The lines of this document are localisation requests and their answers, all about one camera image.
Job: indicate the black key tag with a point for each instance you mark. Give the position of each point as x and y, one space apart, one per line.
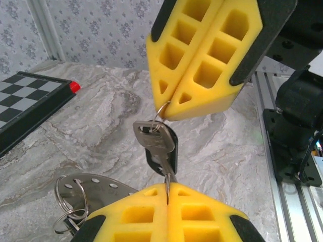
174 153

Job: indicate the small metal keyring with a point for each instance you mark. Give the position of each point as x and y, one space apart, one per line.
56 228

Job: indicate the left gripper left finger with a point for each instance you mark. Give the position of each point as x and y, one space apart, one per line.
141 216

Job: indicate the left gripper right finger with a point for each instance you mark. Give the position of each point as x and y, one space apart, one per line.
196 219

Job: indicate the grey metal key holder plate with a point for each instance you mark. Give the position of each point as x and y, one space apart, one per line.
106 191

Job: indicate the silver key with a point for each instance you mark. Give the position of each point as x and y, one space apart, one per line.
154 141

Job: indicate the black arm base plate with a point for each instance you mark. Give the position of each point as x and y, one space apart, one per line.
280 171

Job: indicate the black grey chessboard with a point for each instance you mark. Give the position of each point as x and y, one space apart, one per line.
25 100

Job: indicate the large metal keyring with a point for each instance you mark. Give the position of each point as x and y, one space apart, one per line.
57 195

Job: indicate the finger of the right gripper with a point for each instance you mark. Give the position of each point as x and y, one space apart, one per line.
176 37
227 63

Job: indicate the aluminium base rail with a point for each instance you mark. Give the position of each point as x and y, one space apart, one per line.
290 206

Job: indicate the small red plastic block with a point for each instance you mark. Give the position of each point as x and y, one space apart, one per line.
75 87

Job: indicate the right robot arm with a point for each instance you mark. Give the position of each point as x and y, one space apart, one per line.
297 100

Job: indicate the thin metal keyring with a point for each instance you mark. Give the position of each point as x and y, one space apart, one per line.
154 118

